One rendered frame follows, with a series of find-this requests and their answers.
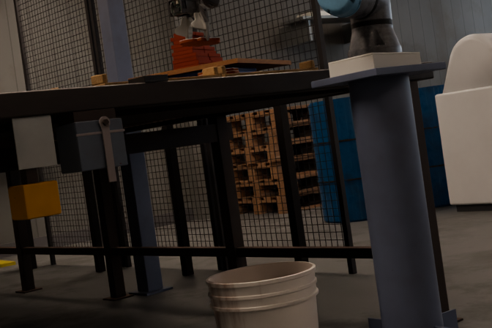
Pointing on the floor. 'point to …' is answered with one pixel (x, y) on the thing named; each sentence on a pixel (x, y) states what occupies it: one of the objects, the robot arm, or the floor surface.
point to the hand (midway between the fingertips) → (199, 41)
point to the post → (114, 44)
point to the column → (394, 195)
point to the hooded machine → (468, 124)
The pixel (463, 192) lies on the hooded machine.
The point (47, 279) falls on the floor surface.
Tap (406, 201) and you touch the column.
